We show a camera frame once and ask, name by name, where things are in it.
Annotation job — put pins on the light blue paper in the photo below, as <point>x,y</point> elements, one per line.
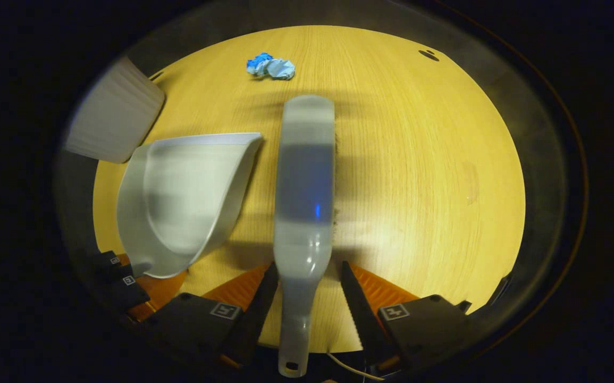
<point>281,69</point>

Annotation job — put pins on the white plastic dustpan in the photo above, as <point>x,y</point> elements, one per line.
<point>190,186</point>

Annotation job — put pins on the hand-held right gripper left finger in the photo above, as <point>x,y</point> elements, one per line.
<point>253,319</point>

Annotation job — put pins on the grey ribbed garbage bin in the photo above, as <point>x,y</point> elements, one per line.
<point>115,111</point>

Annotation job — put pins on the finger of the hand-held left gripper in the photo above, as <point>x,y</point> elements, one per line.
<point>106,264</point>
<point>126,295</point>

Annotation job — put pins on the small white broom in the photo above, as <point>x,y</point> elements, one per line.
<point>306,175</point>

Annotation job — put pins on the dark blue paper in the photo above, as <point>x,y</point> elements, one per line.
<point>259,63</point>

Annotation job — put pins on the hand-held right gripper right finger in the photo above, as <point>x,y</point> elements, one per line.
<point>360,314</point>

